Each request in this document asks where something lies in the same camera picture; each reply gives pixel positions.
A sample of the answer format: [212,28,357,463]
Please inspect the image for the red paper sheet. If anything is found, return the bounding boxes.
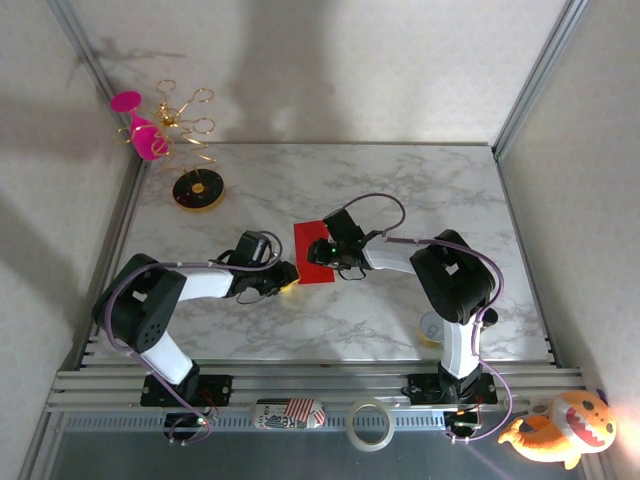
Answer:
[293,218,337,286]

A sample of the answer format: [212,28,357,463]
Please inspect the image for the red white patterned pouch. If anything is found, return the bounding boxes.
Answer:
[253,397,327,431]

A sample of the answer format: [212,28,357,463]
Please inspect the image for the yellow drink can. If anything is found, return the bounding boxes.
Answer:
[418,310,449,347]

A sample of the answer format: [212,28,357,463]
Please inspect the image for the clear tape roll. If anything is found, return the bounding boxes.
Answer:
[346,398,396,453]

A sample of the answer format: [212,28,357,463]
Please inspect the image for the pink plastic wine glass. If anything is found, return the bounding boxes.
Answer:
[109,90,174,162]

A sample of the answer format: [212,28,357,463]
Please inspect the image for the orange plush fish toy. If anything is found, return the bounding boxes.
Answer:
[497,389,619,471]

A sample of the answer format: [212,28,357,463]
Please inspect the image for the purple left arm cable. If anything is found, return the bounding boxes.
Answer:
[102,230,284,447]

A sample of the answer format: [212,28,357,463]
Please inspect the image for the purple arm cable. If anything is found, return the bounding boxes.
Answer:
[102,230,284,447]
[339,193,516,446]

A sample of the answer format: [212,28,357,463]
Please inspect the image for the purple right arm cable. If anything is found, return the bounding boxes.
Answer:
[339,193,516,446]

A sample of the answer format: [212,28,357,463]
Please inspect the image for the aluminium front frame rails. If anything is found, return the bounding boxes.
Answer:
[44,362,589,415]

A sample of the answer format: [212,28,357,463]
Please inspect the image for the gold wire glass rack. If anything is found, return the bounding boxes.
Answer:
[112,79,227,213]

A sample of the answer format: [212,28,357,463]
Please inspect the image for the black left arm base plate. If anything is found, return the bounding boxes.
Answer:
[139,372,234,409]

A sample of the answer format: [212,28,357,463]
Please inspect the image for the aluminium table side rail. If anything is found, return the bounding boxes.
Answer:
[494,154,559,364]
[74,159,149,371]

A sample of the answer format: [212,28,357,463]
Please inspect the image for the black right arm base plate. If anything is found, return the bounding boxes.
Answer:
[402,372,499,406]

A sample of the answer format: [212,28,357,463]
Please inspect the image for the grey perforated cable duct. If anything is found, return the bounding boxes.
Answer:
[58,410,451,435]

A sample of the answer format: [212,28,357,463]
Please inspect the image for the aluminium frame post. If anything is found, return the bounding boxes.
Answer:
[47,0,146,166]
[492,0,596,159]

